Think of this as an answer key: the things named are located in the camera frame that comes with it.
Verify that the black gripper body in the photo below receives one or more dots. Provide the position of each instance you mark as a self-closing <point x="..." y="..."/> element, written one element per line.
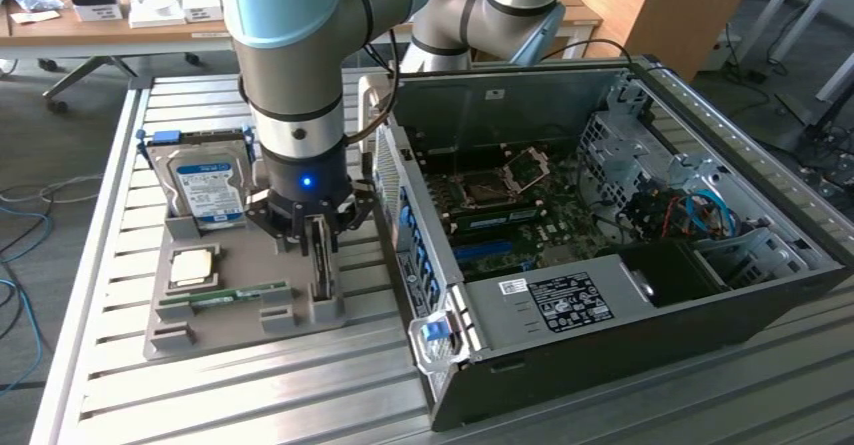
<point x="294" y="170"/>

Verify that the graphics card with metal bracket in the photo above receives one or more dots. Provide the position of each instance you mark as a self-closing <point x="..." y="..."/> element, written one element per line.
<point x="322" y="275"/>

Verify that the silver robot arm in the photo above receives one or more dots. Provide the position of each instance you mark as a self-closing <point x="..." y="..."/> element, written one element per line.
<point x="294" y="65"/>

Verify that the hard disk with blue carrier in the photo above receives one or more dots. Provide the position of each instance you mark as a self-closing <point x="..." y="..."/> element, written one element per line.
<point x="201" y="190"/>

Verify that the CPU chip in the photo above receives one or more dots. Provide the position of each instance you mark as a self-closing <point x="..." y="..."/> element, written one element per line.
<point x="191" y="267"/>

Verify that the CPU socket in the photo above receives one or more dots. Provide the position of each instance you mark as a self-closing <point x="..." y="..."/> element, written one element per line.
<point x="481" y="190"/>

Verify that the blue expansion slot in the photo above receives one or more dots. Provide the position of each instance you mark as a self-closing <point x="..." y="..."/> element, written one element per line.
<point x="484" y="250"/>

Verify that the grey parts rack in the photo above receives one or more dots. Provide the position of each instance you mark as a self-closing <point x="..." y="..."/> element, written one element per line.
<point x="267" y="325"/>

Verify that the metal socket cover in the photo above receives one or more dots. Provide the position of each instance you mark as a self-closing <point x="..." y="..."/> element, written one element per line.
<point x="528" y="167"/>

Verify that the blue case latch tab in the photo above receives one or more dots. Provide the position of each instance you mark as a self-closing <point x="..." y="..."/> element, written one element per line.
<point x="434" y="330"/>

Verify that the silver chipset heatsink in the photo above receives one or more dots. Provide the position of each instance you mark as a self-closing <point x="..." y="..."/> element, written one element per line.
<point x="564" y="256"/>

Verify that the green motherboard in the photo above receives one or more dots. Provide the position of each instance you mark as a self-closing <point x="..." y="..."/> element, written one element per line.
<point x="574" y="227"/>

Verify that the grey power supply unit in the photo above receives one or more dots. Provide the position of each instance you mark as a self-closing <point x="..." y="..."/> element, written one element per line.
<point x="508" y="325"/>

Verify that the small white box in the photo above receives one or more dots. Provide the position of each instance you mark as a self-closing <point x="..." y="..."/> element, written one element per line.
<point x="201" y="7"/>

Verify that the flat white box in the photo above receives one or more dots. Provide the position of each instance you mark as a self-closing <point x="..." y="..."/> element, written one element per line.
<point x="157" y="15"/>

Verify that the wooden office desk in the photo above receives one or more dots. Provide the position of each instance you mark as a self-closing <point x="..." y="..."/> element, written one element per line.
<point x="101" y="35"/>
<point x="584" y="20"/>

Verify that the perforated silver disk bay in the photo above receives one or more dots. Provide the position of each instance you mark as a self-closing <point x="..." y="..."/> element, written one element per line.
<point x="614" y="155"/>

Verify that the white box with black inset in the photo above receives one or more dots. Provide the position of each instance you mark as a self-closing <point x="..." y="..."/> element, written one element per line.
<point x="95" y="7"/>

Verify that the black plastic shroud box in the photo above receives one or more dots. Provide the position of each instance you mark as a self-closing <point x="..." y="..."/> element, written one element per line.
<point x="674" y="275"/>

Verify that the paper tag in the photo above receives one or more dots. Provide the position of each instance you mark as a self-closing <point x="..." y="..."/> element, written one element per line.
<point x="34" y="17"/>

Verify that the open black PC case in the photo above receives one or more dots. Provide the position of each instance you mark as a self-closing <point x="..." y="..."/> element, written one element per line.
<point x="601" y="380"/>

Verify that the wooden cabinet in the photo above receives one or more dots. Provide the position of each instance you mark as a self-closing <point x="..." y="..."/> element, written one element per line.
<point x="668" y="15"/>

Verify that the white table frame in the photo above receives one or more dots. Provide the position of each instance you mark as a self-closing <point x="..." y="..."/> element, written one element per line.
<point x="804" y="15"/>

